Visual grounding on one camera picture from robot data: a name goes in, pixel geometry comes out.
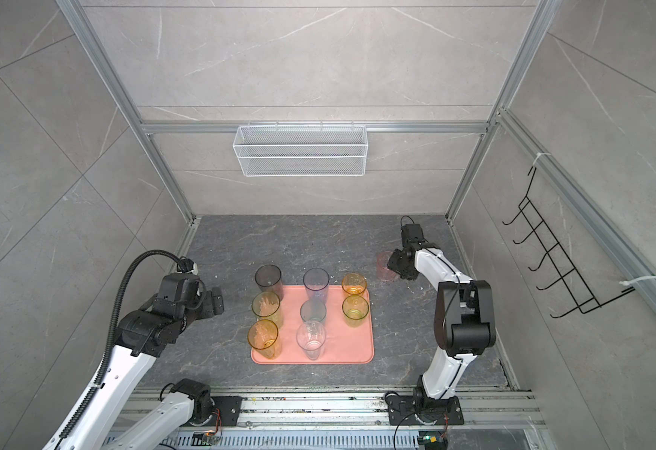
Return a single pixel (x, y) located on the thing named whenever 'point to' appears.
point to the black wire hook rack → (587, 302)
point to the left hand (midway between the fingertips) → (202, 290)
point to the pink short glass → (384, 273)
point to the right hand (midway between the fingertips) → (395, 263)
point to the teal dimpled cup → (312, 309)
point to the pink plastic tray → (343, 344)
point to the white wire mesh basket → (301, 151)
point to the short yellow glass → (353, 283)
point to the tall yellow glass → (263, 336)
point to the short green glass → (354, 309)
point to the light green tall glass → (266, 306)
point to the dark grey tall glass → (269, 278)
